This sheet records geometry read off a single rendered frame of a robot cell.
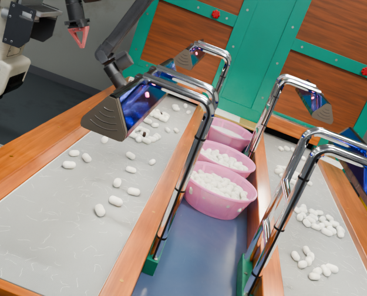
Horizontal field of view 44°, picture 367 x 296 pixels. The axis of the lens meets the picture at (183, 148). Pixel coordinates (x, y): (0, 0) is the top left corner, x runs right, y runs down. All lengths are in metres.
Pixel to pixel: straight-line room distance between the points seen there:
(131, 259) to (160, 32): 1.72
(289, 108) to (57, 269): 1.84
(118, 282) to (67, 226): 0.22
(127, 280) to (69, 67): 4.00
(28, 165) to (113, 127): 0.51
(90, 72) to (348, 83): 2.88
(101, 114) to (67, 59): 4.03
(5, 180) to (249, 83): 1.64
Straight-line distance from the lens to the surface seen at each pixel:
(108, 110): 0.76
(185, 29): 2.50
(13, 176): 1.18
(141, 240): 1.05
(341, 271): 1.41
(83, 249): 1.01
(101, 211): 1.12
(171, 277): 1.14
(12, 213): 1.07
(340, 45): 2.53
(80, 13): 1.69
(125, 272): 0.94
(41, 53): 4.87
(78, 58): 4.75
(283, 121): 2.48
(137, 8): 2.01
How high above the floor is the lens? 1.31
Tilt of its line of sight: 19 degrees down
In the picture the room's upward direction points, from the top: 21 degrees clockwise
